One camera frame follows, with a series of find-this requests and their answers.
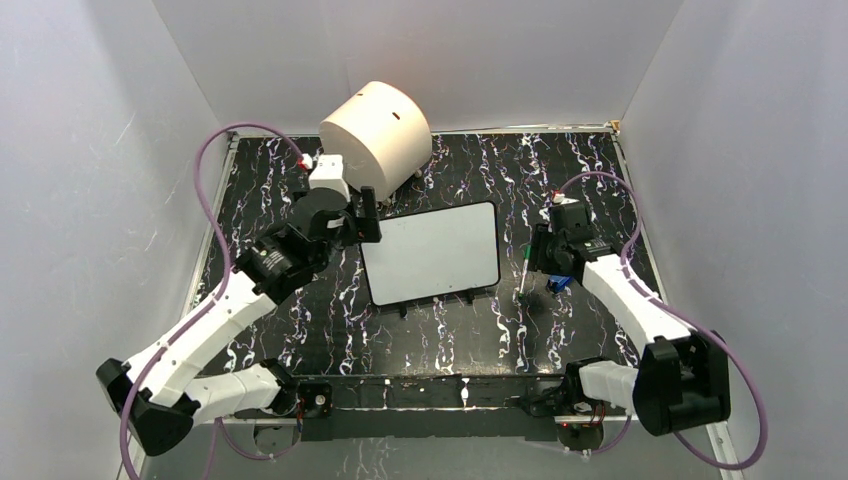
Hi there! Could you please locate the black framed whiteboard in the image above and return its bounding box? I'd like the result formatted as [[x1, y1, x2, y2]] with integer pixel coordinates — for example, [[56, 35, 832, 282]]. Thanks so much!
[[360, 201, 501, 307]]

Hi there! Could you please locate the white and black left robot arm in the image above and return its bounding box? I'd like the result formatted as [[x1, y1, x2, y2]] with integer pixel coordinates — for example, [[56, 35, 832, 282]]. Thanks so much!
[[96, 186, 381, 456]]

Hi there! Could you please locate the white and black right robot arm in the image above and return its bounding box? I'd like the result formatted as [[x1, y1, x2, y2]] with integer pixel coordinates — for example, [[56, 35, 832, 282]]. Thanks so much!
[[525, 195, 731, 436]]

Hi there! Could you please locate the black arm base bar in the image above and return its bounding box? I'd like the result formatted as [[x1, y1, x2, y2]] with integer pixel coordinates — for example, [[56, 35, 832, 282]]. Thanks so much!
[[241, 374, 606, 450]]

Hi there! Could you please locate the blue stapler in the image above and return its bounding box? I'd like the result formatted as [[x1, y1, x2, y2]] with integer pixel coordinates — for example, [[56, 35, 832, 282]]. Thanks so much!
[[546, 275, 573, 294]]

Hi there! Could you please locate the cream cylindrical container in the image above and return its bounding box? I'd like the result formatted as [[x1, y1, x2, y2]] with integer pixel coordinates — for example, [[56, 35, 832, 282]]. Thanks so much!
[[319, 81, 432, 203]]

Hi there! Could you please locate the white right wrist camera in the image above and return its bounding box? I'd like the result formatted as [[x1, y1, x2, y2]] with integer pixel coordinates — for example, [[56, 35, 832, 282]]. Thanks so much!
[[552, 192, 578, 206]]

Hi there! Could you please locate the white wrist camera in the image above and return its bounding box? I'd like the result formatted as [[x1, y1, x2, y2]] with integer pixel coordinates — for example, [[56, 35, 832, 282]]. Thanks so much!
[[552, 192, 578, 206], [297, 154, 350, 202]]

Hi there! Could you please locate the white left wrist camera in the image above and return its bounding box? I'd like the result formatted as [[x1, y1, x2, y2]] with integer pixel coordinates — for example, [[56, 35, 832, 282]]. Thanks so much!
[[297, 154, 350, 202]]

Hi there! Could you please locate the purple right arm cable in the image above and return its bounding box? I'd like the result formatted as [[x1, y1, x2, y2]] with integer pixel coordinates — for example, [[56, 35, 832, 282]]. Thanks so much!
[[561, 171, 770, 471]]

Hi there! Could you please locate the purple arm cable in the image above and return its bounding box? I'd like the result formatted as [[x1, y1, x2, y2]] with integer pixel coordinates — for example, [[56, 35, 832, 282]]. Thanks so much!
[[119, 122, 306, 480], [561, 171, 770, 471]]

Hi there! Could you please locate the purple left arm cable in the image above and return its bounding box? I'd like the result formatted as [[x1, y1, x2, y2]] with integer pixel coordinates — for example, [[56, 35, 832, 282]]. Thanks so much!
[[119, 122, 306, 480]]

